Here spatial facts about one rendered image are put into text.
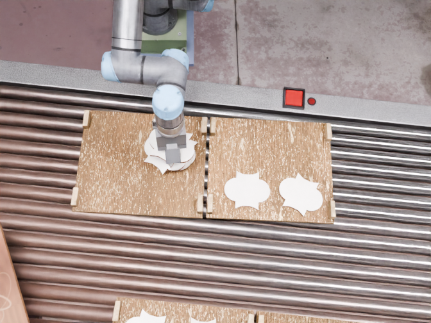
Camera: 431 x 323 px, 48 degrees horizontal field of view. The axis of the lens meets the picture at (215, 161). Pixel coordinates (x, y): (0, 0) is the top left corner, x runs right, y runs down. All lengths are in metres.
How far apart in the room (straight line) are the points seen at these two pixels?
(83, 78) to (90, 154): 0.30
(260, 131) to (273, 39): 1.39
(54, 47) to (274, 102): 1.62
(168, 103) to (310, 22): 2.01
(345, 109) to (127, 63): 0.84
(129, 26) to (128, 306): 0.80
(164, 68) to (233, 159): 0.48
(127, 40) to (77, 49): 1.70
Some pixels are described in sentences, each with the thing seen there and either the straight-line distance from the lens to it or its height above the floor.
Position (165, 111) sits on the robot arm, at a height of 1.37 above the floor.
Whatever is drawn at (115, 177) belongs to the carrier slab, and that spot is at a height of 0.94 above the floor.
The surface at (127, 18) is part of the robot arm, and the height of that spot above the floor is 1.42.
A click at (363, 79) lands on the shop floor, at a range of 2.98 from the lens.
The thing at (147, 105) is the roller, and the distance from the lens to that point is 1.70.
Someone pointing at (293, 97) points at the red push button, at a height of 0.93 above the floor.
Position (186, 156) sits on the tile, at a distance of 1.45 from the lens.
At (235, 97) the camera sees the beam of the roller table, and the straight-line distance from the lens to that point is 1.72.
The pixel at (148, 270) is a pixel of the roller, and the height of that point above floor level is 0.92.
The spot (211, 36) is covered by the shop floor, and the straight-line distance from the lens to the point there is 2.95.
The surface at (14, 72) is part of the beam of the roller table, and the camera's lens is 1.85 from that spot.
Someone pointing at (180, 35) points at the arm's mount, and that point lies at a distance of 1.78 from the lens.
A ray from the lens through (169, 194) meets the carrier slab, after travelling 1.56.
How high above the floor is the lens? 2.43
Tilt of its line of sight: 70 degrees down
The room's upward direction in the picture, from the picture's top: 9 degrees clockwise
